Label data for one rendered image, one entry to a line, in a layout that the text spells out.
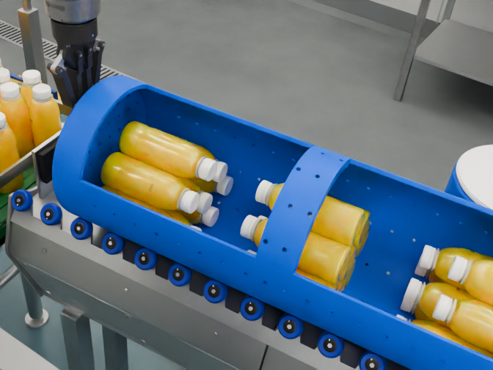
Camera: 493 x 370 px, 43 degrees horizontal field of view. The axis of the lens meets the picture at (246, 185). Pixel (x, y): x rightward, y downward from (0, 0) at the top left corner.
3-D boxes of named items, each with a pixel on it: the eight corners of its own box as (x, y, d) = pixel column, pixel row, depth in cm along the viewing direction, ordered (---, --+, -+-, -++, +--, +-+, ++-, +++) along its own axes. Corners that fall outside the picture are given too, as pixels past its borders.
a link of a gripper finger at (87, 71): (68, 42, 108) (74, 38, 108) (75, 96, 115) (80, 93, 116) (86, 48, 106) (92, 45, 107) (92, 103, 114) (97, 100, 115)
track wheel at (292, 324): (277, 340, 107) (280, 338, 109) (303, 339, 106) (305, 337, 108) (275, 314, 108) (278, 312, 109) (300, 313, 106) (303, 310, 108)
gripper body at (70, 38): (72, -1, 107) (76, 48, 113) (37, 16, 101) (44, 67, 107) (107, 11, 105) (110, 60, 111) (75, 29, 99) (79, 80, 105)
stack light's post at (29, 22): (67, 295, 229) (28, 14, 159) (59, 291, 230) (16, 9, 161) (75, 288, 232) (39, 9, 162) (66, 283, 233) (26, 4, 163)
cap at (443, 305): (453, 299, 94) (442, 294, 95) (444, 323, 94) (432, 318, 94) (452, 298, 98) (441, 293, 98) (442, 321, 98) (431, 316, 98)
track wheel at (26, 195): (31, 194, 124) (37, 194, 126) (13, 186, 125) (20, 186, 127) (23, 214, 124) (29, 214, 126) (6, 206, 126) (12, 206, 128)
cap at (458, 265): (455, 287, 98) (444, 282, 98) (461, 268, 100) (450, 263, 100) (463, 274, 95) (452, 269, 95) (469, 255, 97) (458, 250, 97)
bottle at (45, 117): (57, 142, 152) (50, 84, 141) (69, 157, 148) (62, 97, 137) (31, 150, 148) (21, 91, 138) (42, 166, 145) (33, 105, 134)
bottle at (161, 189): (125, 153, 118) (200, 184, 113) (113, 186, 118) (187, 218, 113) (107, 148, 112) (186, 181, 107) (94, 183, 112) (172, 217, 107)
